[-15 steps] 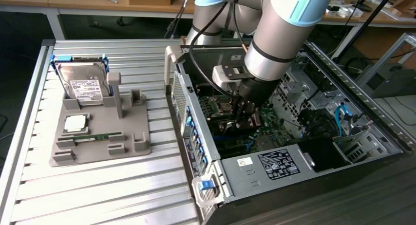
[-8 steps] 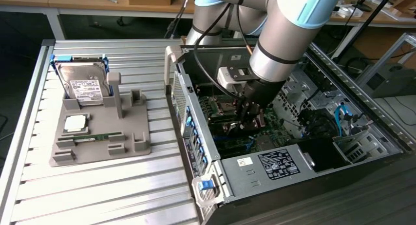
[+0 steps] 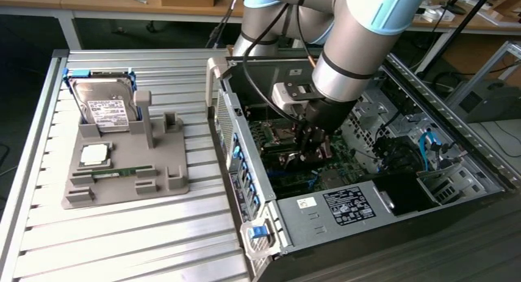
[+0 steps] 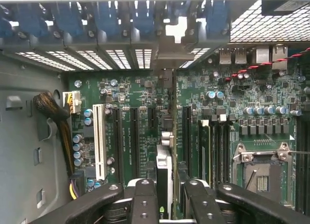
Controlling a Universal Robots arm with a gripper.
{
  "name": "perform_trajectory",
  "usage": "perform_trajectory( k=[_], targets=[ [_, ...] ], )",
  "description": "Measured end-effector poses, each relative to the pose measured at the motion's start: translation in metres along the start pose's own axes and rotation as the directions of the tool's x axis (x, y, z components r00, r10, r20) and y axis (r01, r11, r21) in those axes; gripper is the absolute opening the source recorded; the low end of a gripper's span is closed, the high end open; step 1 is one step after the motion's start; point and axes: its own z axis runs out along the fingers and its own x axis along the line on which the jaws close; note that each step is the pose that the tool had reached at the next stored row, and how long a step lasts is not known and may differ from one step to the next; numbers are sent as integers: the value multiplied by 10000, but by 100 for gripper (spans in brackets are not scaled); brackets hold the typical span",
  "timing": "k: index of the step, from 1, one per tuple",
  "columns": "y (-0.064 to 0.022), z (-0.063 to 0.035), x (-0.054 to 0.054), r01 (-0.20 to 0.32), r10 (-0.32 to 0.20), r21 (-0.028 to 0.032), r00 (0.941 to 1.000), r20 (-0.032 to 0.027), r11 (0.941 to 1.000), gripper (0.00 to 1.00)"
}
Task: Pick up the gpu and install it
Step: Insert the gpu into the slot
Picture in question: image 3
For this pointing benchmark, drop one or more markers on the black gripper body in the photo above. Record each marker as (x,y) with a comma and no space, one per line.
(329,114)

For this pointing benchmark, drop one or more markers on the graphics card with metal bracket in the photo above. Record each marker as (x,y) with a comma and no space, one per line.
(293,162)

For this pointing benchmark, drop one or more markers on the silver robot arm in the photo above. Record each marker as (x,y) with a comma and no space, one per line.
(357,34)

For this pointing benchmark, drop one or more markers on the CPU socket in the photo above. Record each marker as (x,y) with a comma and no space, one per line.
(280,132)

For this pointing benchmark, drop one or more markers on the green motherboard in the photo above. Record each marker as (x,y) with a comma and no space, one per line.
(345,150)

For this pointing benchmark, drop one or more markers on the black RAM stick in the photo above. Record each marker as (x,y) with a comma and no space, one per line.
(272,155)

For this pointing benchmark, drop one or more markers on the perforated metal disk bay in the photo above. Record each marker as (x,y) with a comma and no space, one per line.
(374,117)

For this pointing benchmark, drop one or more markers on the grey chipset heatsink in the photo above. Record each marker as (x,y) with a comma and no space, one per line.
(336,178)

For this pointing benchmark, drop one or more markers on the thin locking lever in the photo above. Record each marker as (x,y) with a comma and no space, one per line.
(265,117)

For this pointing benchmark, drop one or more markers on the open PC case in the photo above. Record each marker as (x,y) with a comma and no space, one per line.
(279,68)

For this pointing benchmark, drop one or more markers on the grey power supply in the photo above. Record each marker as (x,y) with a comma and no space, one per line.
(309,221)

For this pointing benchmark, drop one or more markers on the blue case latch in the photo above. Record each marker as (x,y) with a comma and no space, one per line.
(256,232)

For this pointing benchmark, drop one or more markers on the grey disk bay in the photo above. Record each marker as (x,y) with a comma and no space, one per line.
(456,184)

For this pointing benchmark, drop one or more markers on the grey computer tower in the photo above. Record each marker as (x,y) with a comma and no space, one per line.
(488,102)

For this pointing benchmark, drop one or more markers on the white box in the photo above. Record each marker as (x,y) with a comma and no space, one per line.
(440,16)

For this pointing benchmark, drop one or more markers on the black pole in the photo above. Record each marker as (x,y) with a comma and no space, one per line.
(462,25)

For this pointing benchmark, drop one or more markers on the black monitor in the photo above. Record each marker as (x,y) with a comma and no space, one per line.
(457,8)

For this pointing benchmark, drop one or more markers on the green RAM stick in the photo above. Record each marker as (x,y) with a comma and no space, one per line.
(117,172)

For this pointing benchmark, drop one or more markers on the grey parts rack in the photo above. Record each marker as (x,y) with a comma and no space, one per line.
(121,190)

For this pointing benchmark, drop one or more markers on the hard disk with blue carrier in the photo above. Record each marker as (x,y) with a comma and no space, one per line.
(101,111)

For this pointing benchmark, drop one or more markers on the silver CPU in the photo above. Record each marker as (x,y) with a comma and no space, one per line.
(95,155)

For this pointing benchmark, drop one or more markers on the wooden desk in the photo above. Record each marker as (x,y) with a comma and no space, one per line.
(510,26)
(81,1)

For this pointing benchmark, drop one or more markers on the metal slat table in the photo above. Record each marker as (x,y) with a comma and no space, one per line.
(121,239)

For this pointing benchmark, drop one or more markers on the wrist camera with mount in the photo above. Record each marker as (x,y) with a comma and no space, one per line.
(285,96)

